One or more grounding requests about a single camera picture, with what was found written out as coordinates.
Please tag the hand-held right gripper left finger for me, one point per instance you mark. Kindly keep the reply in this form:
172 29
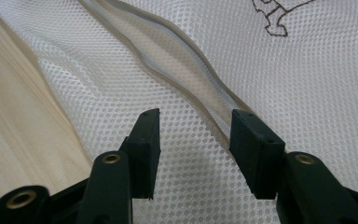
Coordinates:
143 155

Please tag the white mesh laundry bag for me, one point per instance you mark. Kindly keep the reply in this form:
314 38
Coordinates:
105 93

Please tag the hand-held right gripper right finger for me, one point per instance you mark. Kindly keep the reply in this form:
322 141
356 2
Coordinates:
254 155

